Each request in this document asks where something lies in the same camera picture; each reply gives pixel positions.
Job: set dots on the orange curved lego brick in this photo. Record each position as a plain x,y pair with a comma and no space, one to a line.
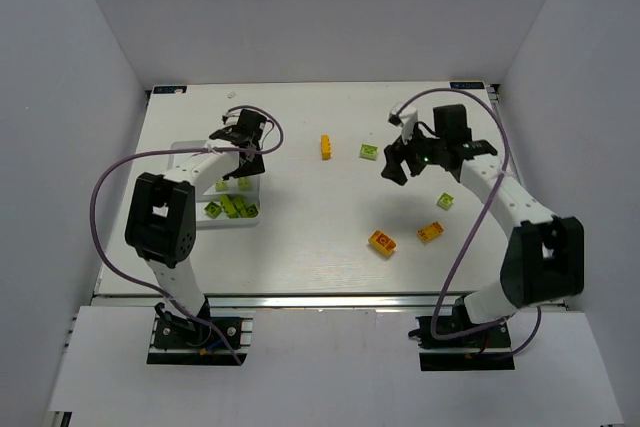
382,244

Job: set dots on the white compartment tray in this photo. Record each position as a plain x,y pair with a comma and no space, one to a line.
204,222

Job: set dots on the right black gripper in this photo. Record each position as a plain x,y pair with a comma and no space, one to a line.
405,159

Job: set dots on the right blue label sticker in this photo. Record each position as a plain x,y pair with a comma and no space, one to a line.
467,85

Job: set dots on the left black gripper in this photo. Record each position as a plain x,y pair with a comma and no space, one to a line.
251,162

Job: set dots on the pale green lego brick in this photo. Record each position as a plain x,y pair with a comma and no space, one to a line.
445,201

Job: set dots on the small dark green lego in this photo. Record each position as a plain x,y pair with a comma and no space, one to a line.
212,210

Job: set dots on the left blue label sticker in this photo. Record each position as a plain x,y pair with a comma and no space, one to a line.
169,89

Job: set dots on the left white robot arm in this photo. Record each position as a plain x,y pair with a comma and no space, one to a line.
162,220

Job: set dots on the light green lego brick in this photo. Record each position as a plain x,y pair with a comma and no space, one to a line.
368,152
244,184

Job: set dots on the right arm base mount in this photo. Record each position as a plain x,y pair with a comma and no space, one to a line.
489,350

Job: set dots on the blue label sticker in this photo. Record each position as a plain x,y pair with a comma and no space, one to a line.
467,85
169,89

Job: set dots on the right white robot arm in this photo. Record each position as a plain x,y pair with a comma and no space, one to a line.
544,258

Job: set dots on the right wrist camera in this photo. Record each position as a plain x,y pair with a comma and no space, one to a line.
405,118

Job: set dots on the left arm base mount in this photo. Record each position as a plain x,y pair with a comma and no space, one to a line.
176,341

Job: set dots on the long orange lego brick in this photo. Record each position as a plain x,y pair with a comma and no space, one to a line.
325,147

